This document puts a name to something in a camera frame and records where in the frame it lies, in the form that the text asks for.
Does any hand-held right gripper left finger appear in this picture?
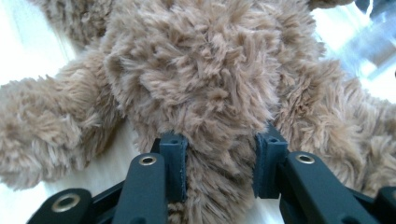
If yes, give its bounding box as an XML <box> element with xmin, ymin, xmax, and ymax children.
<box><xmin>159</xmin><ymin>133</ymin><xmax>190</xmax><ymax>203</ymax></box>

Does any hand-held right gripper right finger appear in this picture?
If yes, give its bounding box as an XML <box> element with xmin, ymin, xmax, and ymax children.
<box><xmin>252</xmin><ymin>123</ymin><xmax>290</xmax><ymax>200</ymax></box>

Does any brown plush toy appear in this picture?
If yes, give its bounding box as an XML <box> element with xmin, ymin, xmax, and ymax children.
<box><xmin>0</xmin><ymin>0</ymin><xmax>396</xmax><ymax>224</ymax></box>

